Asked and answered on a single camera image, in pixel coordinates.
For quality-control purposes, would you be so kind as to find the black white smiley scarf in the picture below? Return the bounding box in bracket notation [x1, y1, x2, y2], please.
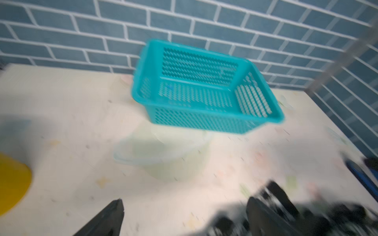
[206, 181, 378, 236]

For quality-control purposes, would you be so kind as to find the teal plastic mesh basket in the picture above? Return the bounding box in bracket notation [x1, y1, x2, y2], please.
[132, 39, 284, 134]

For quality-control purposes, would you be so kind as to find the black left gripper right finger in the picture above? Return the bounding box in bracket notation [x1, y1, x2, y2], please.
[246, 197, 301, 236]

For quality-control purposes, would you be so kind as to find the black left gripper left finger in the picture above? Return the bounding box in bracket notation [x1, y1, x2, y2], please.
[74, 199, 125, 236]

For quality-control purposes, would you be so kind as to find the yellow pencil cup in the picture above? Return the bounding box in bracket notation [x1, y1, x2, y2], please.
[0, 153, 32, 215]

